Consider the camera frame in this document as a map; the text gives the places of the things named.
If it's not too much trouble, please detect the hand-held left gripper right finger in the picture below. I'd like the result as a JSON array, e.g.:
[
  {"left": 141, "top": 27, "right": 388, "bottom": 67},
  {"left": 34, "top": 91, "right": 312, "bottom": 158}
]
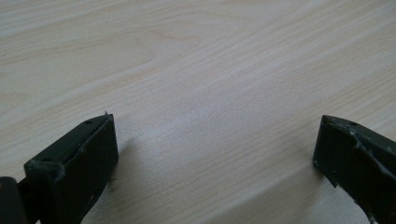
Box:
[{"left": 312, "top": 114, "right": 396, "bottom": 224}]

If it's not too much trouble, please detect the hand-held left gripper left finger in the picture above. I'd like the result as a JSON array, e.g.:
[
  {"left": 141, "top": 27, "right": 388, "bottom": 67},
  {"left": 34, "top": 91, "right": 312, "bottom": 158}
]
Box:
[{"left": 17, "top": 113, "right": 120, "bottom": 224}]

